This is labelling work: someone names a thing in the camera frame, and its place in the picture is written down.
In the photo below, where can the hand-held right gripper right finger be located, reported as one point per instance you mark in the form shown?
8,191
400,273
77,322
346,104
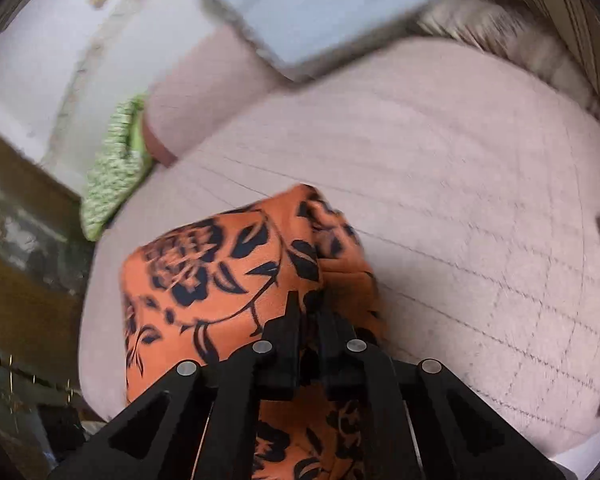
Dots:
337,360

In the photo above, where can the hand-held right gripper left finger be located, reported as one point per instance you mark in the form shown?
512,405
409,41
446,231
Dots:
284,355

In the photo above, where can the orange black floral garment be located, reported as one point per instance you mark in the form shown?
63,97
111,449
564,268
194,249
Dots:
220,270

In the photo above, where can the pink quilted bed mat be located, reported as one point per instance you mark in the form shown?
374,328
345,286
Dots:
455,185

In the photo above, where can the green patterned cloth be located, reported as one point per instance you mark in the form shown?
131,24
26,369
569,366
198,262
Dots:
112,175

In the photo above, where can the wooden cabinet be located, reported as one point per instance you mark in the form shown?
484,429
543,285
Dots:
25,280

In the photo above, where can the pink bolster cushion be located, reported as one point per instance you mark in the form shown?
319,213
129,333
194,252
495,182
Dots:
200,90

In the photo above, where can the pale blue pillow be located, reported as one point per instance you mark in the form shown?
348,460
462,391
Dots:
320,15

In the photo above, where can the striped brown cloth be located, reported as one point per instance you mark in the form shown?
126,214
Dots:
555,0

